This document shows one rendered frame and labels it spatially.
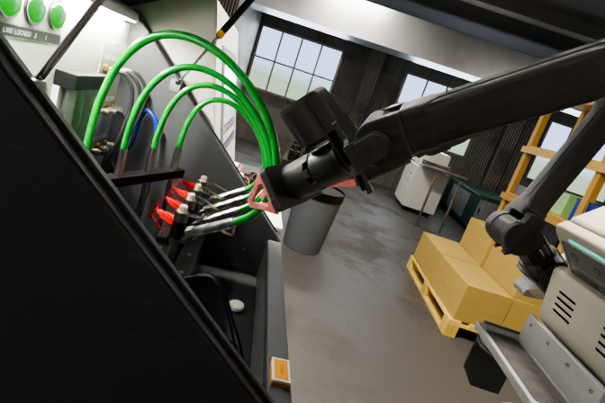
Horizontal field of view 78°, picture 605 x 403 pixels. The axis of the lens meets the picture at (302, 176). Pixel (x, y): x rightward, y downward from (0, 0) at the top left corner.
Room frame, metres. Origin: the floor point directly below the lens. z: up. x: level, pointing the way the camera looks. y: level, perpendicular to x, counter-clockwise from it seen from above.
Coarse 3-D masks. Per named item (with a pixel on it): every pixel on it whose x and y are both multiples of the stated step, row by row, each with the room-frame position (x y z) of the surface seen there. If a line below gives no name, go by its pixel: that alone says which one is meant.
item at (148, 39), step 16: (160, 32) 0.64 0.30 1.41; (176, 32) 0.63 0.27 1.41; (128, 48) 0.65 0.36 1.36; (208, 48) 0.62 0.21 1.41; (112, 80) 0.67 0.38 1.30; (240, 80) 0.60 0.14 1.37; (96, 96) 0.67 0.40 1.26; (256, 96) 0.60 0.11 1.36; (96, 112) 0.67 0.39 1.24; (272, 128) 0.59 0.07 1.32; (272, 144) 0.58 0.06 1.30; (272, 160) 0.59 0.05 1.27; (240, 224) 0.59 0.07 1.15
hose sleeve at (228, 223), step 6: (210, 222) 0.61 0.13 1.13; (216, 222) 0.60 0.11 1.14; (222, 222) 0.59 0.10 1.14; (228, 222) 0.59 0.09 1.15; (198, 228) 0.60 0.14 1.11; (204, 228) 0.60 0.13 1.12; (210, 228) 0.60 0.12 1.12; (216, 228) 0.59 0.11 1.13; (222, 228) 0.59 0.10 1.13; (228, 228) 0.59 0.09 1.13; (198, 234) 0.60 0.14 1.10; (204, 234) 0.60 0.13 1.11
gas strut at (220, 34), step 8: (248, 0) 1.01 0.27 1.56; (240, 8) 1.01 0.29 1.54; (232, 16) 1.01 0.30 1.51; (240, 16) 1.02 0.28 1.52; (224, 24) 1.01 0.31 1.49; (232, 24) 1.01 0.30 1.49; (216, 32) 1.00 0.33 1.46; (224, 32) 1.01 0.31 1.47; (216, 40) 1.01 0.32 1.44; (200, 56) 1.00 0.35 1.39; (176, 80) 0.98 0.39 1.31; (168, 88) 0.98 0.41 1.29; (176, 88) 0.99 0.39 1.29
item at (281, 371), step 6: (276, 360) 0.54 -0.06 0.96; (282, 360) 0.55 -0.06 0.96; (270, 366) 0.54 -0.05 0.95; (276, 366) 0.53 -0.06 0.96; (282, 366) 0.53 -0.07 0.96; (270, 372) 0.52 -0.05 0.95; (276, 372) 0.51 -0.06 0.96; (282, 372) 0.52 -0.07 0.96; (270, 378) 0.51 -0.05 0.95; (276, 378) 0.50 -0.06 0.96; (282, 378) 0.51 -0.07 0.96; (270, 384) 0.50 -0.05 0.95; (276, 384) 0.50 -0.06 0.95; (282, 384) 0.50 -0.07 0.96
